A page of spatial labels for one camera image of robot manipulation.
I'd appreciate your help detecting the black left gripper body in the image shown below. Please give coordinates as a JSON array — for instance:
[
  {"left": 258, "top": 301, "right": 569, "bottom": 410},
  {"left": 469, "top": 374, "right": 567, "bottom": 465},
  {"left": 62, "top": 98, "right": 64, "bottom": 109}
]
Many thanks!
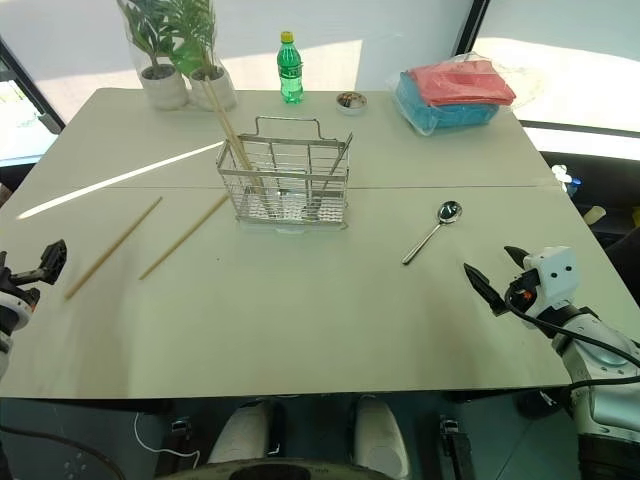
[{"left": 0, "top": 251, "right": 44, "bottom": 307}]

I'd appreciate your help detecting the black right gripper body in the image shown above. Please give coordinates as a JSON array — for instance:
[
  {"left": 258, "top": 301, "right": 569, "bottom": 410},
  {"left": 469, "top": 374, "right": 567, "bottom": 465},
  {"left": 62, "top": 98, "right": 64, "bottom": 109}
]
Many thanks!
[{"left": 505, "top": 268, "right": 542, "bottom": 317}]

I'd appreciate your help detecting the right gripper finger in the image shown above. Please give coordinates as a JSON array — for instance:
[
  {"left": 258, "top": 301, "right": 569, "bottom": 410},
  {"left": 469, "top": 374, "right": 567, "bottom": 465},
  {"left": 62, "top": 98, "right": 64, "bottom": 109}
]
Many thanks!
[
  {"left": 463, "top": 262, "right": 508, "bottom": 317},
  {"left": 503, "top": 245, "right": 527, "bottom": 272}
]

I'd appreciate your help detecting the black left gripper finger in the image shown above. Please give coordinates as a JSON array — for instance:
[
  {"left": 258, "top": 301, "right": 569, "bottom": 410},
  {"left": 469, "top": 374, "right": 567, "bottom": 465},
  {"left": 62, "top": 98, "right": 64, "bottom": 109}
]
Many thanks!
[{"left": 38, "top": 238, "right": 68, "bottom": 287}]

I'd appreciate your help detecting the wooden chopstick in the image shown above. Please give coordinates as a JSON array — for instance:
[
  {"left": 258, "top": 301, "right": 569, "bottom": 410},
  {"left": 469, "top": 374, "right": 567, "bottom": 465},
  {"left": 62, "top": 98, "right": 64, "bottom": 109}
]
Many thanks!
[
  {"left": 206, "top": 78, "right": 268, "bottom": 194},
  {"left": 63, "top": 195, "right": 164, "bottom": 302},
  {"left": 138, "top": 193, "right": 232, "bottom": 282},
  {"left": 201, "top": 80, "right": 263, "bottom": 196}
]

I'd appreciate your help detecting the silver metal spoon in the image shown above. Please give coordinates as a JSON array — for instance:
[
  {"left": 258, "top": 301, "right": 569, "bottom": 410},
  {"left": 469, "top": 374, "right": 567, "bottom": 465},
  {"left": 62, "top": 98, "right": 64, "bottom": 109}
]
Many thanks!
[
  {"left": 401, "top": 199, "right": 464, "bottom": 266},
  {"left": 318, "top": 131, "right": 355, "bottom": 197}
]

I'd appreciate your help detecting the white blue spray bottle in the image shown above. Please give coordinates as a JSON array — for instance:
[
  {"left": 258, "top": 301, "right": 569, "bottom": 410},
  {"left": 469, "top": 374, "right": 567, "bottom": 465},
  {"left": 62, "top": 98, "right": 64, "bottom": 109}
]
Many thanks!
[{"left": 550, "top": 163, "right": 585, "bottom": 197}]

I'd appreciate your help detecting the clear plastic bag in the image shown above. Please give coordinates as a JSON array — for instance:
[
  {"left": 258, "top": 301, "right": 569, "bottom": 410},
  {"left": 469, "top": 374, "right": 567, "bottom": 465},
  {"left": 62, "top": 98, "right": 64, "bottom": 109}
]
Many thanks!
[{"left": 383, "top": 49, "right": 547, "bottom": 138}]

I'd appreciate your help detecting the white robot leg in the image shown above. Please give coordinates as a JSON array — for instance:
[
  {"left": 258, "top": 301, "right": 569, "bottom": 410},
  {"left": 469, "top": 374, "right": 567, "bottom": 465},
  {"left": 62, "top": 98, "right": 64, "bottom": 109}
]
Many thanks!
[
  {"left": 353, "top": 396, "right": 410, "bottom": 479},
  {"left": 206, "top": 399, "right": 272, "bottom": 467}
]

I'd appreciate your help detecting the pink folded cloth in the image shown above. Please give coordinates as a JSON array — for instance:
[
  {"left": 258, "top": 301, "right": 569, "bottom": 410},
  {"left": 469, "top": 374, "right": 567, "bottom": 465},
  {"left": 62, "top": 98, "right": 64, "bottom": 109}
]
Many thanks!
[{"left": 406, "top": 59, "right": 518, "bottom": 108}]

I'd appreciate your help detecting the potted plant in white pot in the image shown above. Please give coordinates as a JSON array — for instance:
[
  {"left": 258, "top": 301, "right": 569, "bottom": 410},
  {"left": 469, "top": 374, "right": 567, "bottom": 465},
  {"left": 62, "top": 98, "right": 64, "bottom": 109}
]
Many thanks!
[
  {"left": 115, "top": 0, "right": 191, "bottom": 112},
  {"left": 164, "top": 0, "right": 238, "bottom": 113}
]

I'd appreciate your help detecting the small white round dish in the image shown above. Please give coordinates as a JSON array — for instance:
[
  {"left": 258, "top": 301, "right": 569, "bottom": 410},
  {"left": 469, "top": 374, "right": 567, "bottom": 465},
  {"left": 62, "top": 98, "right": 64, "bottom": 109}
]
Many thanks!
[{"left": 334, "top": 91, "right": 370, "bottom": 118}]

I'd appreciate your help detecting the black window pillar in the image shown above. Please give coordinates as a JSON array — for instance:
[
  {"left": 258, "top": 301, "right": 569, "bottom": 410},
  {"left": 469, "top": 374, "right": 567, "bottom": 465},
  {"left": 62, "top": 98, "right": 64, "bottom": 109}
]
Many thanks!
[{"left": 451, "top": 0, "right": 492, "bottom": 57}]

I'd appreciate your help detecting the dark rounded robot torso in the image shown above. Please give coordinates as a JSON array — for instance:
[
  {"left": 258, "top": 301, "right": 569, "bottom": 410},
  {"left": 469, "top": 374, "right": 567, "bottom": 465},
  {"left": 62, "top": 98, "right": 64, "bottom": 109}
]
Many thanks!
[{"left": 187, "top": 460, "right": 396, "bottom": 480}]

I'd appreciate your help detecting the green plastic soda bottle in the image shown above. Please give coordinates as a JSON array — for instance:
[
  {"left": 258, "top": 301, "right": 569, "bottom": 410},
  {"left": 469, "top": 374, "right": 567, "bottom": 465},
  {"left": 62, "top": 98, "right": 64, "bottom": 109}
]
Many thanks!
[{"left": 276, "top": 30, "right": 306, "bottom": 106}]

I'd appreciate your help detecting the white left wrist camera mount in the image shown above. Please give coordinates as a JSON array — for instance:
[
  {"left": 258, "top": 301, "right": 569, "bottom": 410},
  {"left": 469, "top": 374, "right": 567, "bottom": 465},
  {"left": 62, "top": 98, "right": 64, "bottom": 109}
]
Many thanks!
[{"left": 0, "top": 289, "right": 37, "bottom": 334}]

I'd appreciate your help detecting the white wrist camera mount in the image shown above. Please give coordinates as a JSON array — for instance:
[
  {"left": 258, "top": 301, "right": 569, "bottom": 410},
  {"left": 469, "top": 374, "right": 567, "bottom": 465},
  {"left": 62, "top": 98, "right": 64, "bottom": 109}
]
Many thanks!
[
  {"left": 0, "top": 289, "right": 37, "bottom": 334},
  {"left": 522, "top": 245, "right": 577, "bottom": 308}
]

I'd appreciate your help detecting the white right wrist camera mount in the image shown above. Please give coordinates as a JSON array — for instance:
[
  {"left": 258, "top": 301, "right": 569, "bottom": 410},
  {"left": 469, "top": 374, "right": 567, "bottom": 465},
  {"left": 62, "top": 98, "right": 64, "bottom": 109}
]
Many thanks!
[{"left": 522, "top": 245, "right": 577, "bottom": 308}]

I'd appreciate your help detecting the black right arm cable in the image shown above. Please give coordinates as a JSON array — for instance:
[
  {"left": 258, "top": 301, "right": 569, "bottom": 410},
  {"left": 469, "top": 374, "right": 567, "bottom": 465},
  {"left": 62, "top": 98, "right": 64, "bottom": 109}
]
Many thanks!
[{"left": 503, "top": 287, "right": 640, "bottom": 401}]

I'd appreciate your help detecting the black table leg bracket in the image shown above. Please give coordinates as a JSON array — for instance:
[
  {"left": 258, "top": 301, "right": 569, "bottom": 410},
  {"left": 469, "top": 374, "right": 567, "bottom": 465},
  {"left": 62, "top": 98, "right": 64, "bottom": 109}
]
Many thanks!
[
  {"left": 168, "top": 418, "right": 193, "bottom": 469},
  {"left": 438, "top": 413, "right": 476, "bottom": 480}
]

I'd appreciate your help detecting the black floor cable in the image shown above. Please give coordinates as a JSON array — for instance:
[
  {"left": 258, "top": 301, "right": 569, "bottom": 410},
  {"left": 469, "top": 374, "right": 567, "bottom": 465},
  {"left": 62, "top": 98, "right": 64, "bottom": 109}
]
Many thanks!
[{"left": 0, "top": 424, "right": 127, "bottom": 480}]

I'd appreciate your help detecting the black window frame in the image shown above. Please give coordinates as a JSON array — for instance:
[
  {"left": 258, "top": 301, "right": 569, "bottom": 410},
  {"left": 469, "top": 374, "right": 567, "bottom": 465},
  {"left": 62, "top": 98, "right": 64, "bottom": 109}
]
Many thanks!
[{"left": 0, "top": 34, "right": 67, "bottom": 136}]

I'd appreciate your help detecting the thin white floor cable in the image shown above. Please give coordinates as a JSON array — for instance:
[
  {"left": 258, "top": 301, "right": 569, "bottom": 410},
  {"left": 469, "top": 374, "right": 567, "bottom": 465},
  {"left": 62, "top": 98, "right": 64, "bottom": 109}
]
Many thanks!
[{"left": 133, "top": 409, "right": 202, "bottom": 464}]

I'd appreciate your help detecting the metal wire cutlery basket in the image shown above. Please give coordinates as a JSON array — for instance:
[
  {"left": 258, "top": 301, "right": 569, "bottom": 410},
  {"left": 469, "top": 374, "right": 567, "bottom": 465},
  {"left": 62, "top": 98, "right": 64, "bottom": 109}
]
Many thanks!
[{"left": 215, "top": 115, "right": 355, "bottom": 236}]

